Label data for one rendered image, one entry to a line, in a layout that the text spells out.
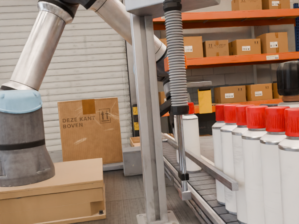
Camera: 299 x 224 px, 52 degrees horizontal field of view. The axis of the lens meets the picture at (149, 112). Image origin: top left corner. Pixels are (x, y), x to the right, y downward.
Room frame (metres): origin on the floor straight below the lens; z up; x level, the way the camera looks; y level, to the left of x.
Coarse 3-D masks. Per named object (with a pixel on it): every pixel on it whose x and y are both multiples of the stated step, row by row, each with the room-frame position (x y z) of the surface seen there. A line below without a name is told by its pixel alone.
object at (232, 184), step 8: (176, 144) 0.91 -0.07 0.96; (192, 152) 0.77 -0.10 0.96; (192, 160) 0.73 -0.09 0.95; (200, 160) 0.67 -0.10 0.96; (208, 168) 0.61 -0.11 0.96; (216, 168) 0.59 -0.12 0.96; (216, 176) 0.56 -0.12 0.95; (224, 176) 0.53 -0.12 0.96; (224, 184) 0.52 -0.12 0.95; (232, 184) 0.49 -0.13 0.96
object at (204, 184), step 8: (168, 144) 1.42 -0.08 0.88; (168, 152) 1.22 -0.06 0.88; (168, 160) 1.08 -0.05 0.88; (176, 160) 1.06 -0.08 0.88; (176, 168) 0.95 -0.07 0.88; (192, 176) 0.84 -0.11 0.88; (200, 176) 0.84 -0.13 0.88; (208, 176) 0.83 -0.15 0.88; (192, 184) 0.77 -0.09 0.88; (200, 184) 0.76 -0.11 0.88; (208, 184) 0.76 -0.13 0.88; (200, 192) 0.70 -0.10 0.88; (208, 192) 0.70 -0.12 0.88; (208, 200) 0.65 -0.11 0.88; (216, 200) 0.64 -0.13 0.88; (216, 208) 0.60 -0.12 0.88; (224, 208) 0.59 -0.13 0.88; (224, 216) 0.56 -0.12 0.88; (232, 216) 0.55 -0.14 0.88
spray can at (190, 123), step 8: (192, 104) 0.90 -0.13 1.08; (192, 112) 0.89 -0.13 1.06; (184, 120) 0.89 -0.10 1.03; (192, 120) 0.88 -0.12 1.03; (184, 128) 0.89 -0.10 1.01; (192, 128) 0.88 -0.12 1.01; (184, 136) 0.89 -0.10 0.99; (192, 136) 0.88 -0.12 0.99; (192, 144) 0.88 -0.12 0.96; (192, 168) 0.88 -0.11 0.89; (200, 168) 0.89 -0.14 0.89
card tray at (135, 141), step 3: (171, 135) 1.87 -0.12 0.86; (132, 138) 1.86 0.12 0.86; (135, 138) 1.87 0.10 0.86; (138, 138) 1.87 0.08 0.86; (132, 141) 1.68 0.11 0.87; (135, 141) 1.86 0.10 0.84; (138, 141) 1.87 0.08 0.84; (132, 144) 1.65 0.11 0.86; (135, 144) 1.79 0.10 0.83; (138, 144) 1.78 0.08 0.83
